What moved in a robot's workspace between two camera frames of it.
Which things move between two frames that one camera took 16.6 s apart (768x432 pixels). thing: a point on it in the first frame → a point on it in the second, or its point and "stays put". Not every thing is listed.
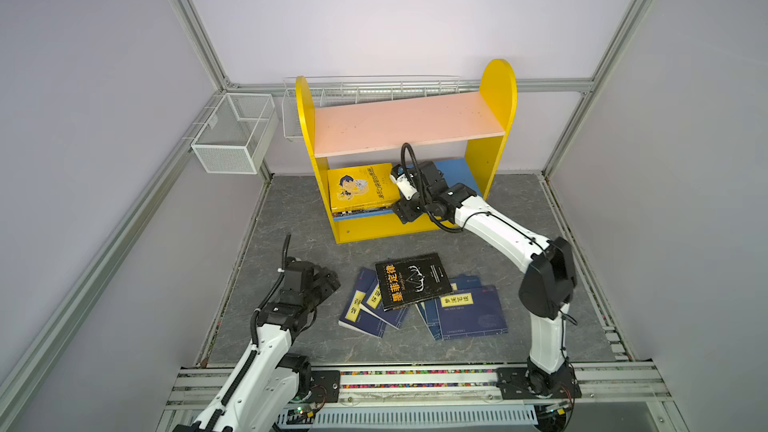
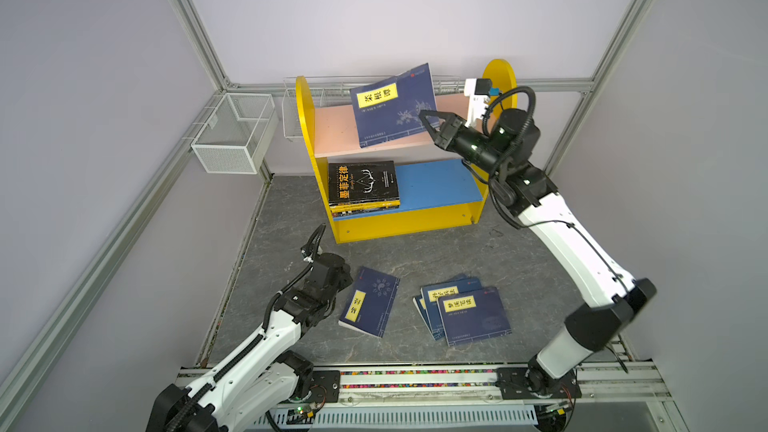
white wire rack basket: [338, 90] stays put
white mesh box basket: [239, 135] stays put
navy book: [373, 300] → [389, 110]
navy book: [358, 316] stays put
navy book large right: [470, 312] stays put
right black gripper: [404, 210] → [456, 135]
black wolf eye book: [356, 212] stays put
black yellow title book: [412, 280] → [362, 182]
